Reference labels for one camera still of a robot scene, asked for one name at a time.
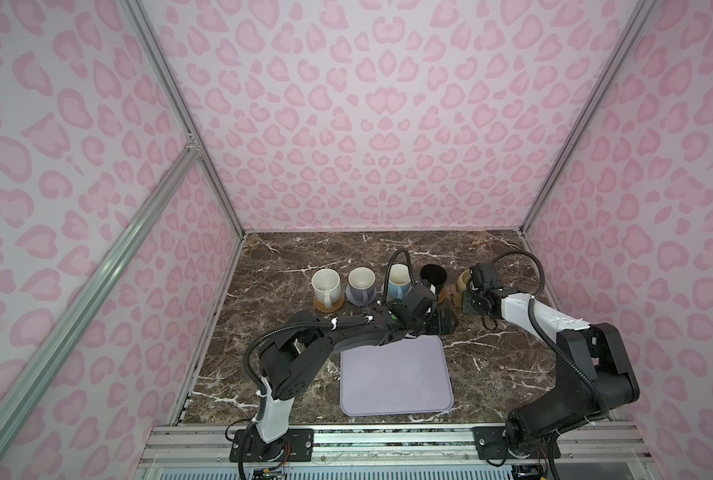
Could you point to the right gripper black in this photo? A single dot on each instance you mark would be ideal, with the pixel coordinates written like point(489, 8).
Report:
point(467, 302)

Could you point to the white mug blue handle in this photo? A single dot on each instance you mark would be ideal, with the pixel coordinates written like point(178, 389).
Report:
point(399, 281)

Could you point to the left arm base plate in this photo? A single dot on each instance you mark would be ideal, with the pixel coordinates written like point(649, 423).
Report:
point(294, 446)

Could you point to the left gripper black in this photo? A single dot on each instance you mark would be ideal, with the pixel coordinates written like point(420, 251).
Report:
point(438, 327)

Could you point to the black mug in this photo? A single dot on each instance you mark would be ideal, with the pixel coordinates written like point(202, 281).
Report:
point(436, 276)

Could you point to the cork paw shaped coaster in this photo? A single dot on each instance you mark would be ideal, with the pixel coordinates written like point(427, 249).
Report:
point(454, 296)

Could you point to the grey blue round coaster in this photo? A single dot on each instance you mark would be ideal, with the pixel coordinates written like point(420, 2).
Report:
point(361, 297)

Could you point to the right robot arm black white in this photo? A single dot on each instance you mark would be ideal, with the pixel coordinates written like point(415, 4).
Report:
point(594, 373)

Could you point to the lavender serving tray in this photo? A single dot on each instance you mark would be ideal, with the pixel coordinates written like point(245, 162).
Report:
point(402, 378)

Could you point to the beige yellow mug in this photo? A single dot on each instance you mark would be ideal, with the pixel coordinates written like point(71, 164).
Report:
point(462, 281)

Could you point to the orange woven rattan coaster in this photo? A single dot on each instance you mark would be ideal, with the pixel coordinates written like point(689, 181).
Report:
point(331, 307)

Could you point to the aluminium mounting rail front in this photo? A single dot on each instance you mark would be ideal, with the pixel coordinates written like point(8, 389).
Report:
point(605, 450)

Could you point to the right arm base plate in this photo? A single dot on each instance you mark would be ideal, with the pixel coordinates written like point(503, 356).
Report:
point(491, 444)

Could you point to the aluminium frame diagonal bar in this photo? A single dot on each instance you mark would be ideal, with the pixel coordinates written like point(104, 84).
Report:
point(34, 381)

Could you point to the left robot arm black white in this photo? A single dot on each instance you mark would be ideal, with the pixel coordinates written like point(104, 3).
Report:
point(284, 361)

